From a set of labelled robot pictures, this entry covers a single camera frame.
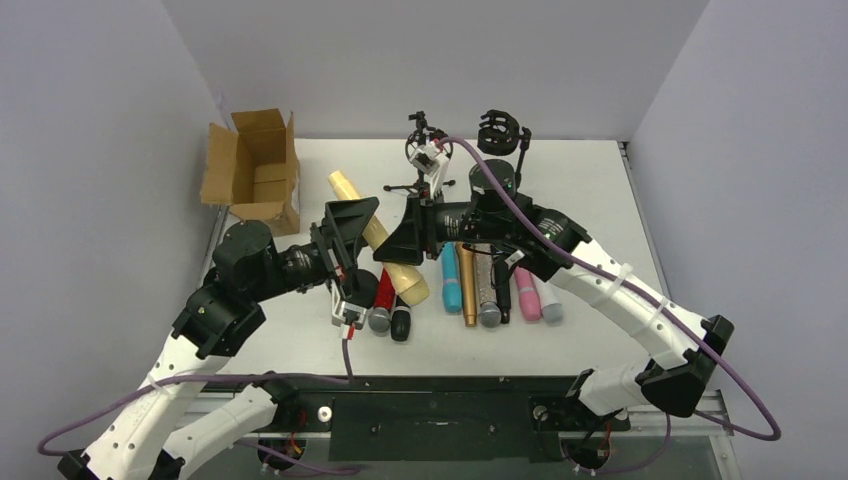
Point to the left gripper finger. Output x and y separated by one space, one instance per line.
345 222
361 287

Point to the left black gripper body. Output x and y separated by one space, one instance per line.
328 249

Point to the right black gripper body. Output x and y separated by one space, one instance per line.
425 225

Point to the gold microphone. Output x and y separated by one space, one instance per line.
465 259

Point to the red glitter microphone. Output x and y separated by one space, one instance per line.
379 318

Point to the blue microphone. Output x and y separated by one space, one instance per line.
451 291

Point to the slim black microphone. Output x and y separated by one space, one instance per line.
501 277

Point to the tripod shock mount stand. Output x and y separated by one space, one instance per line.
422 133

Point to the silver glitter microphone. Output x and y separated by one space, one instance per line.
489 313

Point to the brown cardboard box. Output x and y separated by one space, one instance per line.
253 169

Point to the pink microphone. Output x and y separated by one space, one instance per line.
528 298

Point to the white grey microphone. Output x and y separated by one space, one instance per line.
552 310

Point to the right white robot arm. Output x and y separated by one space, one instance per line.
564 255

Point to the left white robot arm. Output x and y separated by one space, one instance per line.
209 331

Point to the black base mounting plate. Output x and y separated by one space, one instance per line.
448 418

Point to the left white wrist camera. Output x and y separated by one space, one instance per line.
347 315

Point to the shock mount stand round base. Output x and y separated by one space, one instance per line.
500 134

